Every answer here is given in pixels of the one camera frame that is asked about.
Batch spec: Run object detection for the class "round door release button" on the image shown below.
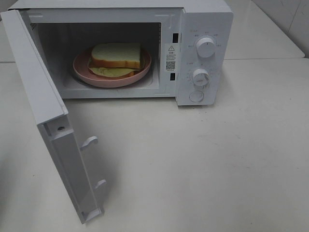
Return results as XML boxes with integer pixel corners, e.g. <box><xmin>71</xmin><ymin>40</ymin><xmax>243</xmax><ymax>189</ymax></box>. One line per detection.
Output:
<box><xmin>189</xmin><ymin>91</ymin><xmax>204</xmax><ymax>102</ymax></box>

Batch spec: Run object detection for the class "white bread sandwich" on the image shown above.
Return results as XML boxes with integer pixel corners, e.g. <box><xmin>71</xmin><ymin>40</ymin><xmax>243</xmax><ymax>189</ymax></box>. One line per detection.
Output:
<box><xmin>88</xmin><ymin>43</ymin><xmax>144</xmax><ymax>78</ymax></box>

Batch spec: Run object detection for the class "pink round plate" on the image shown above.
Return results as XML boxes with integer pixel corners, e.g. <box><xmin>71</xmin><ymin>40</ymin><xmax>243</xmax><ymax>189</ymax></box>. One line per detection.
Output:
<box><xmin>73</xmin><ymin>47</ymin><xmax>152</xmax><ymax>88</ymax></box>

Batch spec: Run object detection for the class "white microwave door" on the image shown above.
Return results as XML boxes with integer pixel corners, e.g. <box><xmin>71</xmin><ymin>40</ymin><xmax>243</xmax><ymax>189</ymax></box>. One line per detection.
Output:
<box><xmin>1</xmin><ymin>10</ymin><xmax>106</xmax><ymax>224</ymax></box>

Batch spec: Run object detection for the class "warning label sticker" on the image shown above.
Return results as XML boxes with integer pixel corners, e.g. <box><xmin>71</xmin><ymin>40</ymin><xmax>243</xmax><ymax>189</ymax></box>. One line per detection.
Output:
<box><xmin>164</xmin><ymin>43</ymin><xmax>179</xmax><ymax>72</ymax></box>

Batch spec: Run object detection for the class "white microwave oven body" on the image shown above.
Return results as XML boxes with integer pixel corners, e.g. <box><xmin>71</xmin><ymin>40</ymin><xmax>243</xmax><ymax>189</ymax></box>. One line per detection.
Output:
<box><xmin>7</xmin><ymin>0</ymin><xmax>233</xmax><ymax>106</ymax></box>

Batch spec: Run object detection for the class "upper white power knob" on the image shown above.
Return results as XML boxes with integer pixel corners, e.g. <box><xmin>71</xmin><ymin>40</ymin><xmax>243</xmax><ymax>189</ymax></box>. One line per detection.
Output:
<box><xmin>196</xmin><ymin>36</ymin><xmax>216</xmax><ymax>58</ymax></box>

